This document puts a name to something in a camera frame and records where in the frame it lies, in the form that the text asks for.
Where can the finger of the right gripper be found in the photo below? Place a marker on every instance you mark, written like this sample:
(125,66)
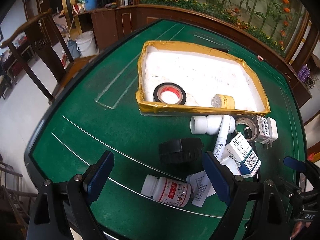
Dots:
(294,164)

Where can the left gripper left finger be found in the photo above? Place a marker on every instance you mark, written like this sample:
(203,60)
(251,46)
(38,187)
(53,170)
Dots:
(96,176)

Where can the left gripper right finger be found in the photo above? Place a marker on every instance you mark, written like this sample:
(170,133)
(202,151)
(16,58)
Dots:
(220,177)

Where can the white marker tube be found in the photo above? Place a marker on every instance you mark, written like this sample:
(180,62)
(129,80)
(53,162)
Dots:
(226,127)

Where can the black ribbed plastic block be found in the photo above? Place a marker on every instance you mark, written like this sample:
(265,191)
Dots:
(177,151)

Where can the small white pill bottle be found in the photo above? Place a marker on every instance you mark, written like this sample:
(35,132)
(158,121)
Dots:
(232,166)

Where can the white flat charger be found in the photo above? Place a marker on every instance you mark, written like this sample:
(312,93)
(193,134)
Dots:
(201,187)

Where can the white green medicine box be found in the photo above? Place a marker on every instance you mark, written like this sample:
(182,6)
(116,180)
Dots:
(243,154)

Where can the white plug adapter barcode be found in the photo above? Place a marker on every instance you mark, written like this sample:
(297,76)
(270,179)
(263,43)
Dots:
(267,131)

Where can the large white plastic bottle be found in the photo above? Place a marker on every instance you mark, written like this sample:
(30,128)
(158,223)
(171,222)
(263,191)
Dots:
(206,124)

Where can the white bottle red label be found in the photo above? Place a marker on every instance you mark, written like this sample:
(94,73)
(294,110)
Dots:
(167,191)

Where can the beige masking tape roll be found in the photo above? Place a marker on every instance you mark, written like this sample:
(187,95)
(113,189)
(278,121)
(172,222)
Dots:
(249,124)

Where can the yellow tape roll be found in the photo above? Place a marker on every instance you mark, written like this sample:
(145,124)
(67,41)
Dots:
(223,101)

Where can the black electrical tape roll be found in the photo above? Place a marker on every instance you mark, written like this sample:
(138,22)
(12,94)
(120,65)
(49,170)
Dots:
(169,94)

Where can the yellow taped foam tray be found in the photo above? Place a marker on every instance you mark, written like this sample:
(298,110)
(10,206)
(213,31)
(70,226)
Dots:
(202,72)

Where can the black pen on table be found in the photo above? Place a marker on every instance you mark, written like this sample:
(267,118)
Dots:
(222,49)

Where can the grey blue watering can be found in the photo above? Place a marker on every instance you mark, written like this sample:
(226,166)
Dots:
(73,49)

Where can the white plastic bucket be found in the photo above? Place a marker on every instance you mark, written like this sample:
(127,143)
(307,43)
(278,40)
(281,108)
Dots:
(86,45)

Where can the artificial flower planter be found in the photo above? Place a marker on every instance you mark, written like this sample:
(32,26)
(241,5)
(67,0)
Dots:
(274,22)

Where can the dark wooden chair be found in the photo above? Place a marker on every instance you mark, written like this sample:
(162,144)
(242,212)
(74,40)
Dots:
(43,49)

